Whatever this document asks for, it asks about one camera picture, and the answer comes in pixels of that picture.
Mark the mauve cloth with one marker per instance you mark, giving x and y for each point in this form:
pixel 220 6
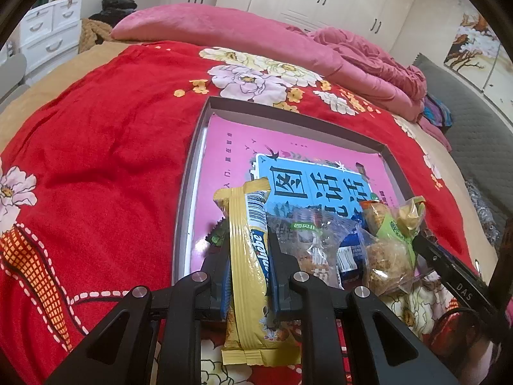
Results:
pixel 435 133

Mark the black green snack packet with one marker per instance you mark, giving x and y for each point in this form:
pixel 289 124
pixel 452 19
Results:
pixel 216 237

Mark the cardboard box tray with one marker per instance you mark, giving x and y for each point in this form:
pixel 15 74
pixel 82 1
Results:
pixel 192 192

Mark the colourful cloth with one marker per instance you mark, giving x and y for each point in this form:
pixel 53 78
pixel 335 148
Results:
pixel 439 114

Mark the crumpled pink quilt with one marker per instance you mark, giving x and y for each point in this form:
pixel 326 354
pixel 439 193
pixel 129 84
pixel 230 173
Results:
pixel 368 64

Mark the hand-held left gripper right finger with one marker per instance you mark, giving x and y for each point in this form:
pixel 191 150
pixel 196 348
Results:
pixel 275 284

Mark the pink book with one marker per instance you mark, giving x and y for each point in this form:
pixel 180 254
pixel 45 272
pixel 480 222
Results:
pixel 232 140

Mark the yellow wafer packet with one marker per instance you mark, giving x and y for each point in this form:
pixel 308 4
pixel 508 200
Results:
pixel 244 288

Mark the white wardrobe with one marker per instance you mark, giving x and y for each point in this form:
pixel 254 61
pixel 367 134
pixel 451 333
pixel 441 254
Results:
pixel 320 0

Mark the blue biscuit packet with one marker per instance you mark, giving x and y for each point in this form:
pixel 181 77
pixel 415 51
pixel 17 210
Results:
pixel 348 256

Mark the light green cake packet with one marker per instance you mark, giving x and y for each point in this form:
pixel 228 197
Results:
pixel 386 260

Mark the orange cracker packet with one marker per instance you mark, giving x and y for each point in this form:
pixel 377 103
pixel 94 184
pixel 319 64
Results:
pixel 374 214

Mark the dark clothes pile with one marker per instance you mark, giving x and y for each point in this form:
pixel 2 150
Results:
pixel 118 3

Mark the white drawer cabinet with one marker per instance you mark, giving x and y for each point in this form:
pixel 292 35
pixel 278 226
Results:
pixel 48 32

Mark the grey padded headboard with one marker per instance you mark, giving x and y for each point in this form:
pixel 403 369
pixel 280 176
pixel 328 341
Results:
pixel 473 136

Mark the floral wall painting panel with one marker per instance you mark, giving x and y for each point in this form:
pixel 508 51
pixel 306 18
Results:
pixel 471 48
pixel 501 84

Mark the clear pastry packet orange print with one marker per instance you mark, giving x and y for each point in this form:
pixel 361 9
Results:
pixel 308 256

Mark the brown knit blanket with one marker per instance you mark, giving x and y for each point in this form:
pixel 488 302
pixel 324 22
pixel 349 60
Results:
pixel 94 34

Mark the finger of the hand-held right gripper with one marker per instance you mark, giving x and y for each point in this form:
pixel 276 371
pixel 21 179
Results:
pixel 457 278

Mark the red floral blanket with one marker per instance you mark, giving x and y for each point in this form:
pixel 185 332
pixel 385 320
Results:
pixel 100 148

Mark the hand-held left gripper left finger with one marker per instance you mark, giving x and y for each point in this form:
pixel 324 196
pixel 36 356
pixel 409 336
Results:
pixel 226 288

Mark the grey patterned cloth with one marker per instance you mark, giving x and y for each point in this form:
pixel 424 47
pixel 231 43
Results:
pixel 481 210

